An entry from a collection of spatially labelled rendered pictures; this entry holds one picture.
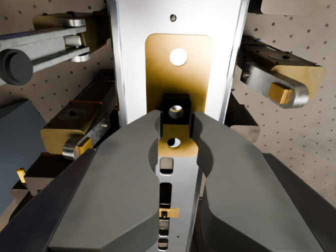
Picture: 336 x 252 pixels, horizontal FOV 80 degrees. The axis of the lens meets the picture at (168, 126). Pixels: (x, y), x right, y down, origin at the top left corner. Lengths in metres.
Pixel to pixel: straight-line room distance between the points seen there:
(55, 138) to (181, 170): 0.29
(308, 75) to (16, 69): 0.39
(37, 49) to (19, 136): 0.56
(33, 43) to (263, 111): 0.73
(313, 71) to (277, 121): 0.48
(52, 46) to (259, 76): 0.31
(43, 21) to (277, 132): 0.81
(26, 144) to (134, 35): 0.57
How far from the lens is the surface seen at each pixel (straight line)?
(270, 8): 0.42
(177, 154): 0.15
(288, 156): 1.00
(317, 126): 0.97
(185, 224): 0.68
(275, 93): 0.34
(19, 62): 0.21
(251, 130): 0.49
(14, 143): 0.79
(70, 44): 0.33
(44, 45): 0.29
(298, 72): 0.40
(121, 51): 0.39
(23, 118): 0.85
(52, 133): 0.42
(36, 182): 0.44
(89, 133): 0.40
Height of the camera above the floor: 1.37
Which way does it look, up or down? 59 degrees down
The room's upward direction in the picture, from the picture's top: 179 degrees counter-clockwise
